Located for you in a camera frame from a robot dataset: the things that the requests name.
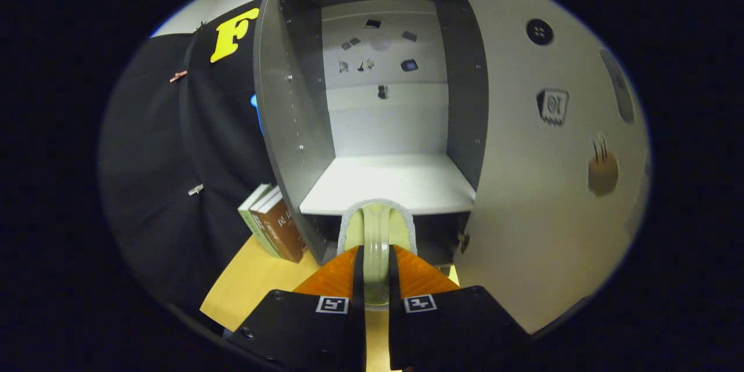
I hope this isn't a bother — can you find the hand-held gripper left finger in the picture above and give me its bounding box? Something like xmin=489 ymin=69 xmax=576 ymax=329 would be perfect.
xmin=224 ymin=245 xmax=367 ymax=372

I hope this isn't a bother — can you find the white cabinet shelf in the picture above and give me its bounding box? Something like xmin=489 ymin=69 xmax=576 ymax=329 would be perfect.
xmin=299 ymin=154 xmax=477 ymax=217

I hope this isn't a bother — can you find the grey cabinet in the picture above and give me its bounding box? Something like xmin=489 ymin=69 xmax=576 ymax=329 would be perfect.
xmin=254 ymin=0 xmax=490 ymax=265

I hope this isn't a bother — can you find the brown book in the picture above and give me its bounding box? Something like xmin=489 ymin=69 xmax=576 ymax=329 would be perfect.
xmin=256 ymin=195 xmax=307 ymax=263

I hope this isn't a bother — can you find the black backdrop cloth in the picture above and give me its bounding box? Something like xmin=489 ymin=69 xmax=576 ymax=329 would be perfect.
xmin=99 ymin=0 xmax=280 ymax=314

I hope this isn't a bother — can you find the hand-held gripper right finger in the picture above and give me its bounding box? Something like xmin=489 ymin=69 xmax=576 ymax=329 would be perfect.
xmin=387 ymin=244 xmax=530 ymax=371

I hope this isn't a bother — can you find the beige cabinet door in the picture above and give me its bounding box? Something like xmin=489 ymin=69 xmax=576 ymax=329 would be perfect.
xmin=442 ymin=0 xmax=652 ymax=335

